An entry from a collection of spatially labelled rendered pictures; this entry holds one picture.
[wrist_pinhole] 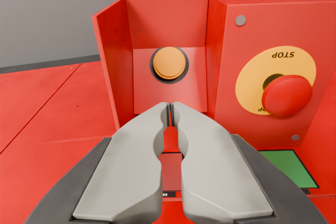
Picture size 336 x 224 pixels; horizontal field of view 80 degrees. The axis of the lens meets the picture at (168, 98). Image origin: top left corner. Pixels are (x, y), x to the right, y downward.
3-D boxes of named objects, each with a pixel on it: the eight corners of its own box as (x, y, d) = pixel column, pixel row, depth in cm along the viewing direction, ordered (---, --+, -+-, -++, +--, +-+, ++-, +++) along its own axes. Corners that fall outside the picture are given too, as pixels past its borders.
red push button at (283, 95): (298, 60, 18) (325, 78, 15) (286, 97, 21) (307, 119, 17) (254, 61, 18) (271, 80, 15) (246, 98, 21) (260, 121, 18)
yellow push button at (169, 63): (183, 50, 26) (185, 45, 24) (184, 80, 26) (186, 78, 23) (154, 51, 26) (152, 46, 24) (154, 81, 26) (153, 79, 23)
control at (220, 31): (288, -14, 25) (470, 14, 10) (260, 95, 34) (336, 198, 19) (128, -8, 25) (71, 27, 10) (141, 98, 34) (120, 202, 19)
